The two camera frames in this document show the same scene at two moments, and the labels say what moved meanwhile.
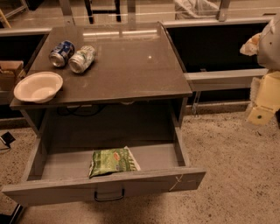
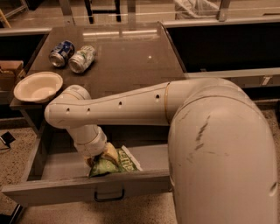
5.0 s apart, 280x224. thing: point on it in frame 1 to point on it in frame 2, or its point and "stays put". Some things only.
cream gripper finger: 250,47 to 110,150
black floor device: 8,138 stays put
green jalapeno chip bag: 112,160 stays put
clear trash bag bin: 196,9 stays put
